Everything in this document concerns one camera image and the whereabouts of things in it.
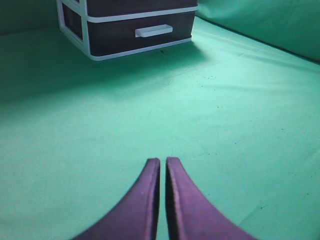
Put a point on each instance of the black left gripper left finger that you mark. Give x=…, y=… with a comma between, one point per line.
x=136, y=215

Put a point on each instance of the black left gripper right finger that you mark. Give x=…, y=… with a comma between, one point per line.
x=190, y=216

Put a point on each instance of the bottom dark translucent drawer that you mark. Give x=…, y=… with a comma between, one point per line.
x=112, y=35

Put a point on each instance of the dark translucent drawer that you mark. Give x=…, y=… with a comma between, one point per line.
x=112, y=35
x=104, y=8

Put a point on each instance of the middle dark translucent drawer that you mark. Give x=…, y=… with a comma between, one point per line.
x=104, y=8

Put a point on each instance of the green cloth backdrop and cover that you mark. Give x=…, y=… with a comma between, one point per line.
x=239, y=105

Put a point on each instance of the white plastic drawer cabinet frame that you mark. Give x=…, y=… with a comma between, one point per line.
x=86, y=45

